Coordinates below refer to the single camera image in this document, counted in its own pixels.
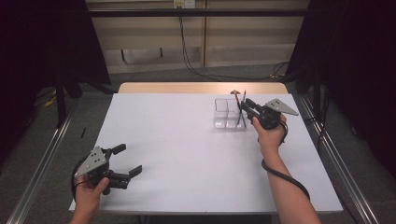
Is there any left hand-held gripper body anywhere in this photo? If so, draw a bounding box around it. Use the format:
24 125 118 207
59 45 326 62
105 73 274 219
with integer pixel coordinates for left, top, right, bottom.
74 146 131 196

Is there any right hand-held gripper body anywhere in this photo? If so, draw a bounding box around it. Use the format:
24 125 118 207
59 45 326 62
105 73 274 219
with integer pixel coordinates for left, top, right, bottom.
248 98 300 131

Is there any black pen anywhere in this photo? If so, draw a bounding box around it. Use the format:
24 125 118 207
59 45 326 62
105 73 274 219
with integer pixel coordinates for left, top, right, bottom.
237 90 248 127

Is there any gold ferrule makeup brush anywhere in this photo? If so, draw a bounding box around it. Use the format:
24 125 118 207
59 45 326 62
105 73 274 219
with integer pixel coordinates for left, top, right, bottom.
230 89 243 125

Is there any clear plastic organizer box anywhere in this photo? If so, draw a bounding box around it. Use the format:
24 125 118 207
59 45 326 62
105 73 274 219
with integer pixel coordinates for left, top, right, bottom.
213 98 250 131

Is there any person's right hand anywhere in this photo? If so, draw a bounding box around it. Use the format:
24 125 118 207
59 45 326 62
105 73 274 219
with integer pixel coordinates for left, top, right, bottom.
252 113 288 161

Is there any person's left hand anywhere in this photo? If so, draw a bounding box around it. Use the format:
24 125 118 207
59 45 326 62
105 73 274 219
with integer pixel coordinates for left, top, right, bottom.
74 175 111 214

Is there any white table cover sheet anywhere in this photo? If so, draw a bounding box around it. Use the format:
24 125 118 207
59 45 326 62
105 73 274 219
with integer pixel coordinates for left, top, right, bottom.
68 92 344 216

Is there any wooden table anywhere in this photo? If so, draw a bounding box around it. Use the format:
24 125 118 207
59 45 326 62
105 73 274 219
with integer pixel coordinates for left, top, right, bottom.
117 81 290 95

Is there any black metal stand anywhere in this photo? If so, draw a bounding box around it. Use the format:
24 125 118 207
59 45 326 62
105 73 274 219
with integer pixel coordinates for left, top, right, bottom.
53 70 68 129

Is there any black curtain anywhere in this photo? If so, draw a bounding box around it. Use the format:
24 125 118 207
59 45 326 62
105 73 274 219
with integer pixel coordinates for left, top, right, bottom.
285 0 396 171
0 0 112 162

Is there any black metal crossbar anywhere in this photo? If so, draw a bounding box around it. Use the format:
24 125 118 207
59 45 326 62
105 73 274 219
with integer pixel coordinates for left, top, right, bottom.
88 7 310 18

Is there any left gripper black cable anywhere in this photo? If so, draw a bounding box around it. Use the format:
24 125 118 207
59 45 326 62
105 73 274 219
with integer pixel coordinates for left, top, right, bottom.
70 154 92 203

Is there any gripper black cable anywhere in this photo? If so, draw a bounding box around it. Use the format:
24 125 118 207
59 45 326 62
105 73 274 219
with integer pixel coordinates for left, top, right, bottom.
261 158 311 201
70 154 92 203

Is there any aluminium floor rail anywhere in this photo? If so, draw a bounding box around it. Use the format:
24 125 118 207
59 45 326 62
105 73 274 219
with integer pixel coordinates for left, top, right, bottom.
5 98 79 224
298 95 380 224

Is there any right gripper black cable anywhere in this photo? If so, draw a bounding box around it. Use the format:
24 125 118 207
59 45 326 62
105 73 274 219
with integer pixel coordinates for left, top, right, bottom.
261 158 311 201

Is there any black power cable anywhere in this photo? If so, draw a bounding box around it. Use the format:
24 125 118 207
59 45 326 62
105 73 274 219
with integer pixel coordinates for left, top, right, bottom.
178 16 290 82

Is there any white wall socket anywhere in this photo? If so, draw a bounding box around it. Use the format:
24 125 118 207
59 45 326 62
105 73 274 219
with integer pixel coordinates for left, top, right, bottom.
173 0 197 9

